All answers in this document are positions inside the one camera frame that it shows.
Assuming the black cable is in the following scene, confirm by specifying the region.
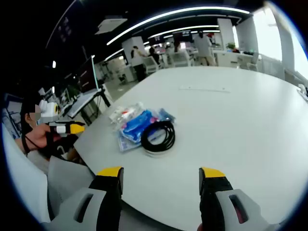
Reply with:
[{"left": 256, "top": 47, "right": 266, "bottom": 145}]
[{"left": 141, "top": 120, "right": 176, "bottom": 155}]

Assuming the white office chair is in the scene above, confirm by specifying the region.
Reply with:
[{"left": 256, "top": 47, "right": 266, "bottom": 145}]
[{"left": 143, "top": 56, "right": 160, "bottom": 75}]

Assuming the dark monitor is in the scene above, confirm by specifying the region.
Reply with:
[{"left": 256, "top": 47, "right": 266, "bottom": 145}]
[{"left": 77, "top": 55, "right": 100, "bottom": 95}]

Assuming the person's light grey clothing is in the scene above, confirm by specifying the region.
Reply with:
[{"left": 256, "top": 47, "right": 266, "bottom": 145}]
[{"left": 2, "top": 125, "right": 96, "bottom": 223}]

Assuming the clear bottle white cap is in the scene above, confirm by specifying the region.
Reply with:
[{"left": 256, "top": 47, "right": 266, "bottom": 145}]
[{"left": 109, "top": 102, "right": 145, "bottom": 126}]

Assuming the white table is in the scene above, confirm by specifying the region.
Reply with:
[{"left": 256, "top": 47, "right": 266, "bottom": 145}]
[{"left": 73, "top": 66, "right": 308, "bottom": 231}]

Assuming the clear packet blue print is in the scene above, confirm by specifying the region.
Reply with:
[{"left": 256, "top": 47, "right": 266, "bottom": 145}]
[{"left": 117, "top": 107, "right": 177, "bottom": 153}]

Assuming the person's left hand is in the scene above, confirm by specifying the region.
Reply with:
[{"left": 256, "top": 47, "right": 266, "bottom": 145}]
[{"left": 29, "top": 124, "right": 80, "bottom": 154}]

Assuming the person's head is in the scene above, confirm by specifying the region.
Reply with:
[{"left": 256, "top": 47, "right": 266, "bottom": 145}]
[{"left": 20, "top": 96, "right": 42, "bottom": 135}]

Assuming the blue plastic packet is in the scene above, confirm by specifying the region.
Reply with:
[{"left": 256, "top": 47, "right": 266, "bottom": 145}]
[{"left": 119, "top": 109, "right": 161, "bottom": 145}]

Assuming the ceiling air vent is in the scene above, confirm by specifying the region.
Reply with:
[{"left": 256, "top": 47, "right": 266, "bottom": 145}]
[{"left": 94, "top": 15, "right": 128, "bottom": 36}]

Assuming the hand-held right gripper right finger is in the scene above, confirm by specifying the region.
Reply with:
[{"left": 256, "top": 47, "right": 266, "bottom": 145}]
[{"left": 198, "top": 167, "right": 277, "bottom": 231}]

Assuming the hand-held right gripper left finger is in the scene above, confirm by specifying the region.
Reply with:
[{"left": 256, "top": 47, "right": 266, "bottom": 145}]
[{"left": 40, "top": 166, "right": 125, "bottom": 231}]

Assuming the long ceiling light strip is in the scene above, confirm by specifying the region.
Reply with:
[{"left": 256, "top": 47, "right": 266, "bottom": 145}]
[{"left": 106, "top": 6, "right": 251, "bottom": 46}]

